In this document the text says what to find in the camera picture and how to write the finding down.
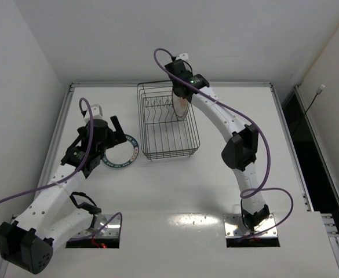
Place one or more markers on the orange sunburst plate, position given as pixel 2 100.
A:
pixel 174 98

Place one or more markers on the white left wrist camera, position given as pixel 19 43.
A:
pixel 97 113

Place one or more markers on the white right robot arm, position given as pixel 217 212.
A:
pixel 239 153

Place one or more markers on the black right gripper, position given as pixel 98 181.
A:
pixel 180 92

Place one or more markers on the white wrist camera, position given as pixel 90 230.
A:
pixel 97 113
pixel 183 56

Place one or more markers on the aluminium frame rail right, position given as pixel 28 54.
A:
pixel 322 190

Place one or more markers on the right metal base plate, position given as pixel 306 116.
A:
pixel 235 228

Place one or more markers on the black wire dish rack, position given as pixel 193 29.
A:
pixel 162 135

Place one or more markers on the metal base plate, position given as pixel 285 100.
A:
pixel 108 227
pixel 235 228

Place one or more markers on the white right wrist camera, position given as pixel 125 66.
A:
pixel 183 56

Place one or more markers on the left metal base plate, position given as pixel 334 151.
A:
pixel 108 227

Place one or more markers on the white plate with grey motif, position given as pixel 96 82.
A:
pixel 181 108

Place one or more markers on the blue rimmed white plate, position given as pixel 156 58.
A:
pixel 123 155

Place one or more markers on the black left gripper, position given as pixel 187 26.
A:
pixel 111 135

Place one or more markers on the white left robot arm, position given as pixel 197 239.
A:
pixel 31 239

